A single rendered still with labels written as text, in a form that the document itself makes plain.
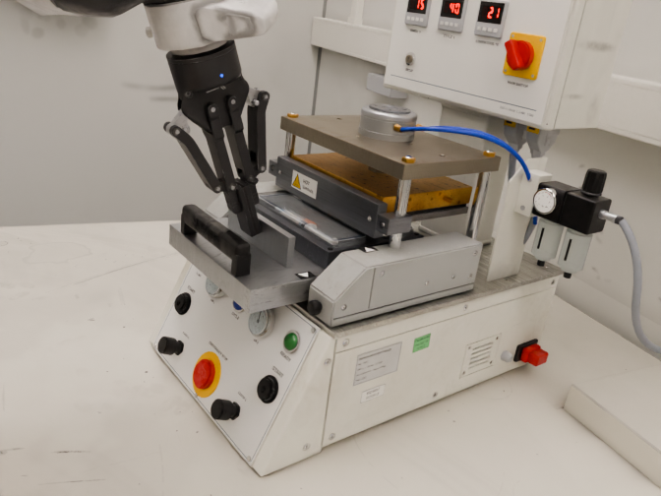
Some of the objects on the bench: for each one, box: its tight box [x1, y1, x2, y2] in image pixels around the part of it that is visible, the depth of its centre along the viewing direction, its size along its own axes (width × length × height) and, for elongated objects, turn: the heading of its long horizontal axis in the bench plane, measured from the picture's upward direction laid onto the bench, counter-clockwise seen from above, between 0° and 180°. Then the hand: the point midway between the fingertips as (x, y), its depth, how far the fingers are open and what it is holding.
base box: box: [150, 260, 560, 476], centre depth 96 cm, size 54×38×17 cm
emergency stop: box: [193, 359, 215, 390], centre depth 83 cm, size 2×4×4 cm, turn 21°
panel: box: [152, 264, 321, 467], centre depth 83 cm, size 2×30×19 cm, turn 21°
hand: (244, 208), depth 77 cm, fingers closed, pressing on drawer
